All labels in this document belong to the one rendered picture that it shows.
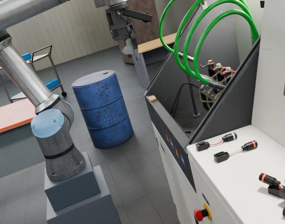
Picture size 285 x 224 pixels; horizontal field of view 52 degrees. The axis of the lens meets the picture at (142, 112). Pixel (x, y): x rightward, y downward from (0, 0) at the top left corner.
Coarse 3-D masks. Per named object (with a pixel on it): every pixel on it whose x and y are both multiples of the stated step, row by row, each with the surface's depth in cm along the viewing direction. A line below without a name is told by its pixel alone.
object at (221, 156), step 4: (244, 144) 79; (248, 144) 78; (252, 144) 78; (256, 144) 78; (244, 148) 78; (248, 148) 78; (220, 152) 78; (224, 152) 78; (232, 152) 79; (236, 152) 79; (216, 156) 77; (220, 156) 77; (224, 156) 77; (228, 156) 77; (216, 160) 77; (220, 160) 77; (224, 160) 77
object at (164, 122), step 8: (152, 104) 138; (160, 104) 135; (152, 112) 144; (160, 112) 126; (168, 112) 124; (152, 120) 155; (160, 120) 125; (168, 120) 117; (160, 128) 133; (168, 128) 111; (176, 128) 108; (168, 136) 117; (176, 136) 103; (184, 136) 101; (168, 144) 124; (176, 144) 104; (184, 144) 96; (176, 160) 117; (184, 160) 99; (184, 168) 104
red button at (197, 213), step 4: (204, 204) 88; (208, 208) 85; (196, 212) 86; (200, 212) 86; (204, 212) 86; (208, 212) 85; (196, 216) 85; (200, 216) 85; (204, 216) 86; (208, 216) 87; (200, 220) 85
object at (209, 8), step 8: (224, 0) 96; (232, 0) 96; (208, 8) 96; (200, 16) 96; (192, 32) 97; (184, 48) 99; (184, 56) 99; (184, 64) 101; (192, 72) 102; (208, 80) 104
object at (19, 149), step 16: (0, 112) 270; (16, 112) 255; (32, 112) 242; (0, 128) 224; (16, 128) 235; (0, 144) 235; (16, 144) 238; (32, 144) 242; (0, 160) 238; (16, 160) 242; (32, 160) 246; (0, 176) 242
